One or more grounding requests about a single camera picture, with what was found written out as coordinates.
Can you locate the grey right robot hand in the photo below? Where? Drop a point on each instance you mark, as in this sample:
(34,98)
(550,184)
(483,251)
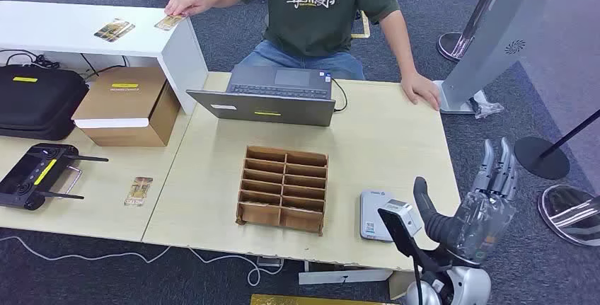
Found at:
(483,228)

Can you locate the person's left hand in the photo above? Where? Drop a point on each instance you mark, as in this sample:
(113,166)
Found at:
(419,89)

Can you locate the person's right hand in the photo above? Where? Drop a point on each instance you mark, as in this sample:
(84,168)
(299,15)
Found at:
(187,0)

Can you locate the gold printed ID card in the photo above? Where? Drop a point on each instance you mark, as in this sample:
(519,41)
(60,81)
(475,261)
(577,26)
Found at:
(169,22)

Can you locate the person's left forearm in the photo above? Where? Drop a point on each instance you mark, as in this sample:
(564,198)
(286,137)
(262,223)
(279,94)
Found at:
(401,45)

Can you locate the grey card reader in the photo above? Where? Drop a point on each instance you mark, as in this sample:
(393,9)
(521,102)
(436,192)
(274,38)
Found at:
(370,214)

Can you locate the person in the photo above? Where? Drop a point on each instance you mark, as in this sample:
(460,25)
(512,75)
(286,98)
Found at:
(318,21)

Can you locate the wooden card organizer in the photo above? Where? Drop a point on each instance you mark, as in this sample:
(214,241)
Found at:
(281,190)

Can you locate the slotted room key card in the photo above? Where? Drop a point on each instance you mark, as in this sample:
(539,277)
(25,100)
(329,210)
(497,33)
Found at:
(255,204)

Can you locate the white shelf bench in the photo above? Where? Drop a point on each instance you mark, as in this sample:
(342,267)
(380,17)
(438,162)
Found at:
(183,64)

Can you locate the clear plastic bag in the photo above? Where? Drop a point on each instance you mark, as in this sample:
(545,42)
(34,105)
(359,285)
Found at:
(487,107)

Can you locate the round chrome stanchion base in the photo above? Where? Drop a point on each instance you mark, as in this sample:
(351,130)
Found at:
(562,209)

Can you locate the yellow floor tape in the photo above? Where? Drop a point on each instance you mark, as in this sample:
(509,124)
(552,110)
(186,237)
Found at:
(366,26)

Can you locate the silver kiosk stand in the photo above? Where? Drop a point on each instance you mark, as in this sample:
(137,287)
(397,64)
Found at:
(497,35)

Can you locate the beige table leg panel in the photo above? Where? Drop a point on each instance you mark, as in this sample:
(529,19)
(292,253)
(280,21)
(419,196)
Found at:
(401,286)

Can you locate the brown cardboard box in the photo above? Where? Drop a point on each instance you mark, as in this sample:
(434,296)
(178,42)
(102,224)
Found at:
(122,106)

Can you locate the grey laptop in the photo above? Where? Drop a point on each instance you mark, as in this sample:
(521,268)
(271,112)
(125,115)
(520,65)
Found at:
(262,110)

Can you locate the white table crossbar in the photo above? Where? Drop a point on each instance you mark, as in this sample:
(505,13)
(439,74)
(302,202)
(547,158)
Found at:
(342,277)

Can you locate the black carrying case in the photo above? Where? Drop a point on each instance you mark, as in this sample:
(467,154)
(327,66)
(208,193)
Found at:
(37,106)

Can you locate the yellow base block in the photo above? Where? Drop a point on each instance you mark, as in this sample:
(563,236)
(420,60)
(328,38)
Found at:
(290,300)

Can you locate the grey power adapter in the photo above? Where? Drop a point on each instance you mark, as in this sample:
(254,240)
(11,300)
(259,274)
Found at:
(269,261)

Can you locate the black remote controller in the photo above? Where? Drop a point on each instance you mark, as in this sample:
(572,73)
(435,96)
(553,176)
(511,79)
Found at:
(28,176)

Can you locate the chrome stanchion post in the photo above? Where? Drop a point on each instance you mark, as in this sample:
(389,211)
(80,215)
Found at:
(452,45)

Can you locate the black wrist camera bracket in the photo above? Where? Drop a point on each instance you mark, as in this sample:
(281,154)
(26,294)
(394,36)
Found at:
(398,235)

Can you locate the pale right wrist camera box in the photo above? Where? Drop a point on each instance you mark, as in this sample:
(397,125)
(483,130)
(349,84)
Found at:
(398,209)

